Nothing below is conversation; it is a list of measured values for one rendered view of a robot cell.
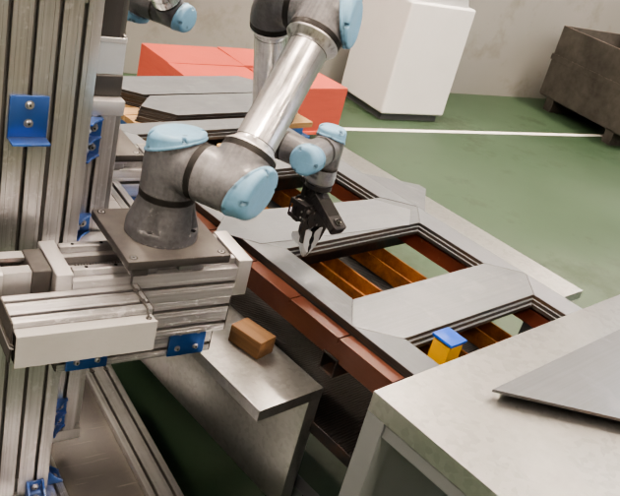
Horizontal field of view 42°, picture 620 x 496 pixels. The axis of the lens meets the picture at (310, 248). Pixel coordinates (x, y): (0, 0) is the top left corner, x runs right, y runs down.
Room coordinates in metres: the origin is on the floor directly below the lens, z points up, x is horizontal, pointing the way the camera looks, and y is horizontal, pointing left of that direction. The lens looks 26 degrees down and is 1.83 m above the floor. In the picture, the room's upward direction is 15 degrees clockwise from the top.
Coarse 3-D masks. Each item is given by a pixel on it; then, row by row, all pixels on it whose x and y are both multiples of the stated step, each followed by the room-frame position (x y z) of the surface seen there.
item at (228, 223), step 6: (222, 222) 2.00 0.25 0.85; (228, 222) 2.01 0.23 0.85; (234, 222) 2.01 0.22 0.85; (228, 228) 1.97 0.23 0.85; (234, 228) 1.98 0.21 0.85; (240, 228) 1.99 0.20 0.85; (234, 234) 1.94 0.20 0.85; (240, 234) 1.95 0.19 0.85; (246, 234) 1.96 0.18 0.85; (252, 240) 1.94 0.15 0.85; (258, 240) 1.95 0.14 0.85
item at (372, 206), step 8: (360, 200) 2.42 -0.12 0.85; (368, 200) 2.43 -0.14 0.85; (368, 208) 2.37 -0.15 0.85; (376, 208) 2.39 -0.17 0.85; (384, 208) 2.40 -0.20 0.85; (376, 216) 2.32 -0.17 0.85; (384, 216) 2.34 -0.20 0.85; (392, 216) 2.36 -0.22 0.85; (392, 224) 2.29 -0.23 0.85; (400, 224) 2.31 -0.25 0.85; (408, 224) 2.32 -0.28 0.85
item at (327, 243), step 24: (288, 168) 2.53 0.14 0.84; (360, 192) 2.53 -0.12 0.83; (240, 240) 1.94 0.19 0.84; (288, 240) 2.00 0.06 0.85; (336, 240) 2.09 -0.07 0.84; (360, 240) 2.16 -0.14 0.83; (432, 240) 2.30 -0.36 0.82; (264, 264) 1.87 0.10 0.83; (480, 264) 2.20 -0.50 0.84; (504, 312) 1.96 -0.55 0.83; (552, 312) 2.01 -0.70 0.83; (360, 336) 1.62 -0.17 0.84; (432, 336) 1.72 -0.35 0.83; (384, 360) 1.57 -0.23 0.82
